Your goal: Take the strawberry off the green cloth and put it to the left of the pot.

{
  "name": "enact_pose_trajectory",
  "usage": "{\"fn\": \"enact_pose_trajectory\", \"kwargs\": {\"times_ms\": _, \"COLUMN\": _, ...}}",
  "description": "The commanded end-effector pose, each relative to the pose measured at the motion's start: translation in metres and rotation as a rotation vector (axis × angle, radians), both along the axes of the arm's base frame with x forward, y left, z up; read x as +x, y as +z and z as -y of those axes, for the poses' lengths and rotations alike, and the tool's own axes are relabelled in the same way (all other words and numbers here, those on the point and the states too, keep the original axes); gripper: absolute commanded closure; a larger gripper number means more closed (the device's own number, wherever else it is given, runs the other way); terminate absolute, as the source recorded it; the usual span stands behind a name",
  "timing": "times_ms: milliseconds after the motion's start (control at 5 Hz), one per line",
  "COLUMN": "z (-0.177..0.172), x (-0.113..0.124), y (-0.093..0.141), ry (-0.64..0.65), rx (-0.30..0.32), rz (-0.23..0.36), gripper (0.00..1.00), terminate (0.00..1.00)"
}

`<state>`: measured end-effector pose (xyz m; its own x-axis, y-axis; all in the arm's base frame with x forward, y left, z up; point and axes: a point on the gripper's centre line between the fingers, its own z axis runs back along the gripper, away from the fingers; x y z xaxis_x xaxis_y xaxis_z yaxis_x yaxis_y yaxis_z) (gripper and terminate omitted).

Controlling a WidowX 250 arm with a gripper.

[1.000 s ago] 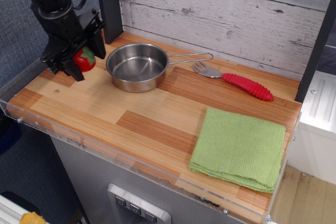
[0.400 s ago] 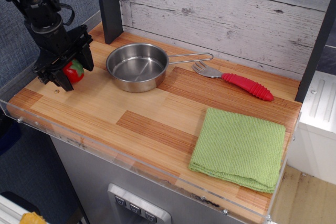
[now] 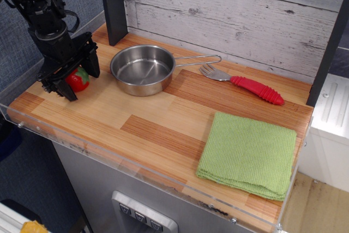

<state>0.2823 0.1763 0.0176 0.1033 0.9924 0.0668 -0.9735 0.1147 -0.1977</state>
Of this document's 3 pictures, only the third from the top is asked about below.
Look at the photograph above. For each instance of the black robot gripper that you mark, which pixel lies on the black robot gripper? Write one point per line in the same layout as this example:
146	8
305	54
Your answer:
62	55

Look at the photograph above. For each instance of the red toy tomato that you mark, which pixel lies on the red toy tomato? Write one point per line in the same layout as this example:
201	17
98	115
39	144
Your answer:
78	80

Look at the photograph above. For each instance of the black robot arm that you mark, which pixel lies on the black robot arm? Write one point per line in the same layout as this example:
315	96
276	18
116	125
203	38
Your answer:
43	16

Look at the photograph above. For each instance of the green folded cloth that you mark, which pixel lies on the green folded cloth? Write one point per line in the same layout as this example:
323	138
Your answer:
249	155

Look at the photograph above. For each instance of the small steel saucepan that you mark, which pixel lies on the small steel saucepan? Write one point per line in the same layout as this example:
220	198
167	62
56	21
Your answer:
144	70

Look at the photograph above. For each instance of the silver cabinet with dispenser panel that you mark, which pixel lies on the silver cabinet with dispenser panel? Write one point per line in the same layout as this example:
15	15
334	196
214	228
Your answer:
118	195

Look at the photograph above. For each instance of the yellow object at corner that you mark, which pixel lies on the yellow object at corner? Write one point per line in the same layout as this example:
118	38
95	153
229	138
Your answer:
33	227

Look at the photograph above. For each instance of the white ribbed appliance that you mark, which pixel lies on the white ribbed appliance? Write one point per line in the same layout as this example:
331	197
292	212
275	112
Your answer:
325	154

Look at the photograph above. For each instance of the dark left vertical post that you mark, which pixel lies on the dark left vertical post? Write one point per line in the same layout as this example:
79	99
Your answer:
116	21

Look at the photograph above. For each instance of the dark vertical post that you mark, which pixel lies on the dark vertical post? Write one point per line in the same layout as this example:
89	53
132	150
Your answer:
116	21
333	43

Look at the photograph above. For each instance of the fork with red handle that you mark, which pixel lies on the fork with red handle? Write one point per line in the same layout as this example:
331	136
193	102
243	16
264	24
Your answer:
263	91

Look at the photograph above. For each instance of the dark right vertical post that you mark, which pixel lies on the dark right vertical post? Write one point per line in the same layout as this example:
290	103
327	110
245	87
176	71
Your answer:
333	43

